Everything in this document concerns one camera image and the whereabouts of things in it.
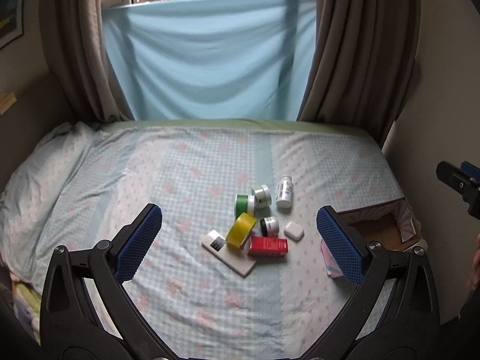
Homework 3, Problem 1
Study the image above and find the white earbuds case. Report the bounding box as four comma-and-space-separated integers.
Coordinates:
283, 221, 304, 242

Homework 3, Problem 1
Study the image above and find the white black cream jar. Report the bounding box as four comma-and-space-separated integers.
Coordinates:
259, 216, 279, 237

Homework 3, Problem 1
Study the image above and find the white pill bottle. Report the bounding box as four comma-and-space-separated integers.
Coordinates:
276, 175, 293, 210

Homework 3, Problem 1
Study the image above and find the yellow tape roll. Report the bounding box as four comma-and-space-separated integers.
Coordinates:
225, 213, 257, 249

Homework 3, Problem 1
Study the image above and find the person's hand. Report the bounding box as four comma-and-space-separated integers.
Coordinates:
468, 235, 480, 290

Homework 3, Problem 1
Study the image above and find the cardboard box pink lining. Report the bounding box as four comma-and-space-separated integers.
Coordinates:
316, 198, 422, 284

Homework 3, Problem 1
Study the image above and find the red carton box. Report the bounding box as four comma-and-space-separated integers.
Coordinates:
248, 236, 289, 258

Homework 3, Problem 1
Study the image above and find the floral bed sheet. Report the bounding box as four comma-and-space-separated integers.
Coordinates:
1, 121, 421, 359

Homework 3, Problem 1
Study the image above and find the flat white box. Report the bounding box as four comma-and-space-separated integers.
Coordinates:
201, 230, 256, 278

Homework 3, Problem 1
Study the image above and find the pale green white jar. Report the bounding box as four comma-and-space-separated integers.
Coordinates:
251, 184, 272, 209

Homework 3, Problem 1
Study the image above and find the light blue hanging cloth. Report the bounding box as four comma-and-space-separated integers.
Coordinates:
103, 0, 317, 121

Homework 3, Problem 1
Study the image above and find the framed wall picture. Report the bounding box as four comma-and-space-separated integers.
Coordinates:
0, 0, 24, 49

